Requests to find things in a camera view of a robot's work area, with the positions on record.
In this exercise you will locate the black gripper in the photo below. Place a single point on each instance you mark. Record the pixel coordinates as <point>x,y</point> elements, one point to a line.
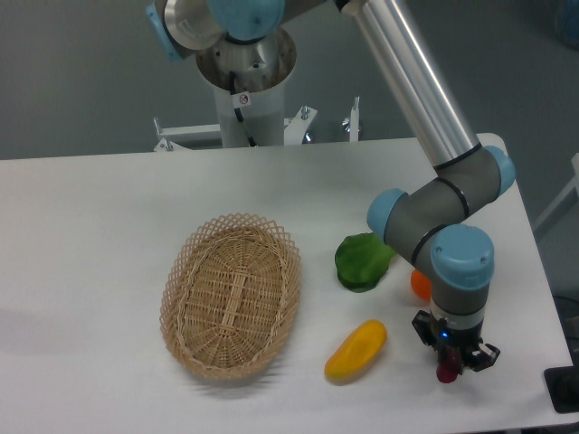
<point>442,331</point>

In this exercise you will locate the purple sweet potato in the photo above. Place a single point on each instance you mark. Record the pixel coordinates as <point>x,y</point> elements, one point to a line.
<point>449,365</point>

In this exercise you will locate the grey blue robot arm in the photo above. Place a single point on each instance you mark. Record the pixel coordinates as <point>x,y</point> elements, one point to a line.
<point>429,227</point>

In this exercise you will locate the orange tangerine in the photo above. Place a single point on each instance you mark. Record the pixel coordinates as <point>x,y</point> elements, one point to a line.
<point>421,285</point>

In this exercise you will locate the yellow mango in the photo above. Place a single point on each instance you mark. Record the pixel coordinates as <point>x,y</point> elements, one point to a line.
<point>357,352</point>

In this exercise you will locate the black device at table edge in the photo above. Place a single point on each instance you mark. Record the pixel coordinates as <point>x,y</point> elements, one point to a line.
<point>562,385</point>

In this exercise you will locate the green bok choy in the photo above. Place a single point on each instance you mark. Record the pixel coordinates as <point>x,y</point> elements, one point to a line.
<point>362,260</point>

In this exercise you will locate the woven wicker basket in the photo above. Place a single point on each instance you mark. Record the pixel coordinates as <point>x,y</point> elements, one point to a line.
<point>231,297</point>

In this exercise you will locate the white frame at right edge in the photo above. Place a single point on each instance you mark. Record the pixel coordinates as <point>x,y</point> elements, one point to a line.
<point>559,206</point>

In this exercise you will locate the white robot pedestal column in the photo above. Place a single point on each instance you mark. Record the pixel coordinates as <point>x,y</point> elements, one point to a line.
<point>249,76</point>

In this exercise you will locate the white metal base frame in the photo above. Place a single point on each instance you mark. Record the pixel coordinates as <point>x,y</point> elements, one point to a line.
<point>239,131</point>

